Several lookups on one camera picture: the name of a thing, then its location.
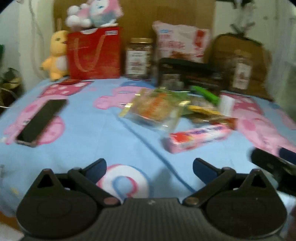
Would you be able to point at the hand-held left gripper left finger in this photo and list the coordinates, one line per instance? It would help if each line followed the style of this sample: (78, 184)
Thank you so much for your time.
(98, 168)

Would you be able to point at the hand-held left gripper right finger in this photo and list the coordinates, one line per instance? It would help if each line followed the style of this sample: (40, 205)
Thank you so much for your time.
(202, 169)

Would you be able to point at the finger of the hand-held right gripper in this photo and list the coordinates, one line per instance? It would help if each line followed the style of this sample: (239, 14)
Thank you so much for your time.
(270, 163)

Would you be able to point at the clear packet of brown snacks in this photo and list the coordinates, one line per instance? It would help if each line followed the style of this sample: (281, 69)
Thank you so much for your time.
(208, 120)

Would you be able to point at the clear packet of orange snacks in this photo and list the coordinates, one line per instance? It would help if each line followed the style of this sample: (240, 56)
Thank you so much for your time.
(150, 109)

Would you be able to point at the blue printed blanket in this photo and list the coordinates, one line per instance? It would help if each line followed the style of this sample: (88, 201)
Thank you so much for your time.
(92, 139)

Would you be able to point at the long pink snack packet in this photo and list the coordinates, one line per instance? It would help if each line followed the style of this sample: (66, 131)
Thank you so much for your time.
(196, 138)

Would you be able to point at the yellow snack packet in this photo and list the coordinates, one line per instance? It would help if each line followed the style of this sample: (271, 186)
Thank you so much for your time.
(203, 109)

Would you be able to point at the small white packet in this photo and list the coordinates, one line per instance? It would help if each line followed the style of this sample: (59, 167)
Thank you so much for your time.
(225, 104)

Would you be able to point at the black smartphone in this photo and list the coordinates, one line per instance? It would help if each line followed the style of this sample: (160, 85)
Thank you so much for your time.
(39, 122)

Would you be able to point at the red envelope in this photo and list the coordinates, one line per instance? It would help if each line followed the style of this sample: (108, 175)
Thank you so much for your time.
(69, 81)

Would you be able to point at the jar with white label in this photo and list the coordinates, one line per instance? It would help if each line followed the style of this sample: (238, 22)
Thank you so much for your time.
(241, 71)

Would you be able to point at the black snack box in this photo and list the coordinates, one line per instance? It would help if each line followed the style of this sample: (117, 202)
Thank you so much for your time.
(192, 69)

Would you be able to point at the red gift bag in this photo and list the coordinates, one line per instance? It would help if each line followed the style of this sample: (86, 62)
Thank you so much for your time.
(94, 55)

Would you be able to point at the clear nut jar gold lid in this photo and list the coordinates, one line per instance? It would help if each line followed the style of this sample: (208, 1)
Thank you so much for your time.
(138, 60)

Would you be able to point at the brown bag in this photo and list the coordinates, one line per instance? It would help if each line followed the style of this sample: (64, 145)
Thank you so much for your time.
(222, 51)

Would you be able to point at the yellow plush toy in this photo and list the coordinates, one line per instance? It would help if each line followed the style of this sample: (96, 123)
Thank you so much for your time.
(56, 53)

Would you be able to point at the large white pink snack bag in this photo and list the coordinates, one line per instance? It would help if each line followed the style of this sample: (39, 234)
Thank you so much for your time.
(180, 41)

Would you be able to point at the pink and white plush toy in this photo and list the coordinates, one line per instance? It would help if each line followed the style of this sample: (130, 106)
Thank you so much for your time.
(97, 11)

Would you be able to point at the brown cardboard sheet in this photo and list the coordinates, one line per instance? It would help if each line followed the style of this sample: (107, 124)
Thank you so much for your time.
(143, 16)

